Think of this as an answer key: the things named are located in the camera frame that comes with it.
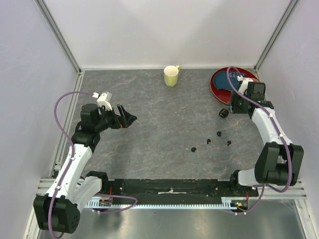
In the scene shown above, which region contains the yellow green mug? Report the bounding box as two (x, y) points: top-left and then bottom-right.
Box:
(163, 66), (180, 87)

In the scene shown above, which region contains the aluminium frame post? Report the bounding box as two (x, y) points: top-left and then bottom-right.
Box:
(34, 0), (83, 74)
(254, 0), (300, 74)

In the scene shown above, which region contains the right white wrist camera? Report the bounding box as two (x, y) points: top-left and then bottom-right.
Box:
(237, 76), (254, 94)

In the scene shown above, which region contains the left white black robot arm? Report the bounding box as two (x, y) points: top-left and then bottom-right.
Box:
(33, 104), (137, 234)

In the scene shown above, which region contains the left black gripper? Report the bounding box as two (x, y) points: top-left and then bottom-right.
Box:
(94, 104), (137, 132)

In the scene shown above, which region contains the blue ceramic plate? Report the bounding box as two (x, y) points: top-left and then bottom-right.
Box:
(213, 70), (242, 91)

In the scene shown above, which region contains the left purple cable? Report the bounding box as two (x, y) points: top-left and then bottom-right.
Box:
(48, 91), (138, 239)

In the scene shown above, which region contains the left aluminium frame post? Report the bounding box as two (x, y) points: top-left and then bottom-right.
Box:
(34, 0), (83, 74)

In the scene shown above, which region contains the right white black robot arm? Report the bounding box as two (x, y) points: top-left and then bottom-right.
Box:
(228, 78), (304, 196)

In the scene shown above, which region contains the black earbud charging case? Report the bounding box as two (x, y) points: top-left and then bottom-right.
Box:
(218, 108), (229, 119)

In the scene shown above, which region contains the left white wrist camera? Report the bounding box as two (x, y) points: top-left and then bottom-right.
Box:
(92, 92), (112, 111)

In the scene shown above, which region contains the right aluminium frame post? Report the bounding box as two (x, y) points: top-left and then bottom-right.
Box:
(254, 0), (300, 74)

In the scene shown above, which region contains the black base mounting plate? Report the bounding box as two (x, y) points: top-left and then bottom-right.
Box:
(101, 179), (259, 204)

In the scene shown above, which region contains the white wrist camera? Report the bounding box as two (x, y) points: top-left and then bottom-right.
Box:
(92, 92), (112, 111)
(237, 76), (254, 94)

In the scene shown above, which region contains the red round tray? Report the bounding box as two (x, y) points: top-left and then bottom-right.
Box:
(210, 67), (259, 105)

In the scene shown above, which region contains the light blue cable duct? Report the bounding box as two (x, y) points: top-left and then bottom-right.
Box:
(84, 197), (248, 211)

